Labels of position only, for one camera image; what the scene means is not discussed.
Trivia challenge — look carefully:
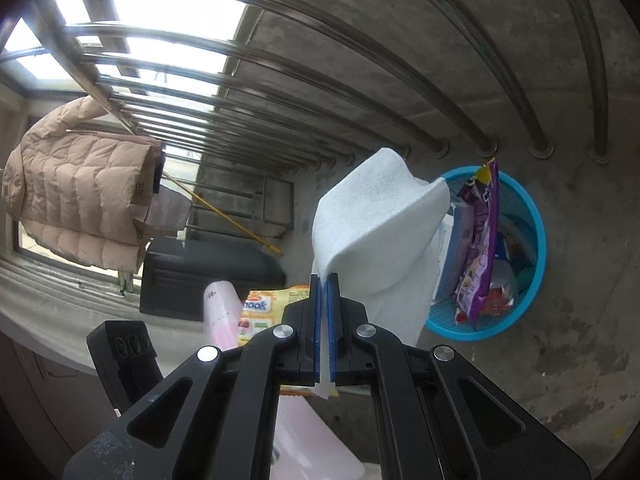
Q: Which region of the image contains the white tissue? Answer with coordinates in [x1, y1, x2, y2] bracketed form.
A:
[311, 148, 450, 398]

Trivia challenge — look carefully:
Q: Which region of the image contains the blue white tissue pack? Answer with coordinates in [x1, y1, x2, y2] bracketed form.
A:
[433, 200, 474, 304]

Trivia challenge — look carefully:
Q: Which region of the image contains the purple yellow noodle bag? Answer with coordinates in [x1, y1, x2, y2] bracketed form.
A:
[454, 158, 499, 324]

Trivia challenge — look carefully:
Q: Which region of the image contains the blue plastic trash basket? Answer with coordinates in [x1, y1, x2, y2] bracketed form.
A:
[426, 171, 548, 342]

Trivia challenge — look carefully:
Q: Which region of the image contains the yellow broom stick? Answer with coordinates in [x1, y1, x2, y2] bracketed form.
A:
[162, 171, 284, 256]

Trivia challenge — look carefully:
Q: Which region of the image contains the yellow snack packet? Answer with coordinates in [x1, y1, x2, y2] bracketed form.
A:
[238, 285, 338, 399]

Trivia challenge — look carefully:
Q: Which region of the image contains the dark metal cabinet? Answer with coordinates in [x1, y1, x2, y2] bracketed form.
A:
[140, 237, 286, 322]

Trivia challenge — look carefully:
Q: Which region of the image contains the beige puffer jacket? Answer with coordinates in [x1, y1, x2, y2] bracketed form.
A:
[1, 96, 163, 273]

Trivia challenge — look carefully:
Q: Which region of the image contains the red snack wrapper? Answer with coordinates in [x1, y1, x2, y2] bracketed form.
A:
[480, 259, 518, 318]

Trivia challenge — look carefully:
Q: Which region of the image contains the metal balcony railing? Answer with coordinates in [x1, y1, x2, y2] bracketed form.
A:
[1, 0, 639, 240]

